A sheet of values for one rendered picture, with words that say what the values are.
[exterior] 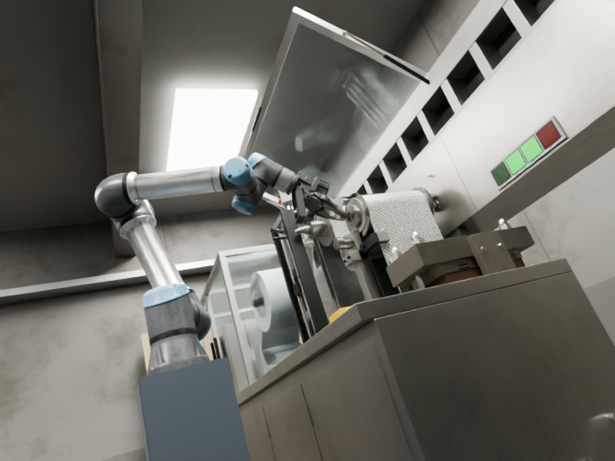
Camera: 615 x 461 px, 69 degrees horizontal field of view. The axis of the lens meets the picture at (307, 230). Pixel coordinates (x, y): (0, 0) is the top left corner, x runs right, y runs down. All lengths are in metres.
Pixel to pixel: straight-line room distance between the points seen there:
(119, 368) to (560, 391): 3.84
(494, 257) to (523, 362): 0.28
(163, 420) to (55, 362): 3.52
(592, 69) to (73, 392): 4.20
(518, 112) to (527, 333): 0.60
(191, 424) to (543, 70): 1.21
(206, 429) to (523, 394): 0.69
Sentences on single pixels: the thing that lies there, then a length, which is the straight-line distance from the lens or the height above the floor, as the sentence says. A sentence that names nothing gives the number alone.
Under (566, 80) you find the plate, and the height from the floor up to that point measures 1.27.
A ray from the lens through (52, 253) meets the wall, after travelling 4.90.
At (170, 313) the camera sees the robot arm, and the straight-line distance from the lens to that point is 1.17.
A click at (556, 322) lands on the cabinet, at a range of 1.26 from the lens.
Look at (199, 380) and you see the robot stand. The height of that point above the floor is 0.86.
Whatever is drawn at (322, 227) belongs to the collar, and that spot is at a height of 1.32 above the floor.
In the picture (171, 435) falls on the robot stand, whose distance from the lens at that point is 1.07.
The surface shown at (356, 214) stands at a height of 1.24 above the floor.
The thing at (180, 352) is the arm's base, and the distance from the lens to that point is 1.13.
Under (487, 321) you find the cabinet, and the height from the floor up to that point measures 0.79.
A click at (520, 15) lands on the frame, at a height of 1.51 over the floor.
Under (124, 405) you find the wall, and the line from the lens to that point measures 4.45.
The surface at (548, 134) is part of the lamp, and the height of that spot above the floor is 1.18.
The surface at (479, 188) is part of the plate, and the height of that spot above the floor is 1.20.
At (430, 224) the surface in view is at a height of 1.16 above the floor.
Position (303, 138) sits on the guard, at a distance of 2.04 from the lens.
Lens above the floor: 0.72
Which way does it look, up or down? 22 degrees up
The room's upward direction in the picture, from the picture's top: 18 degrees counter-clockwise
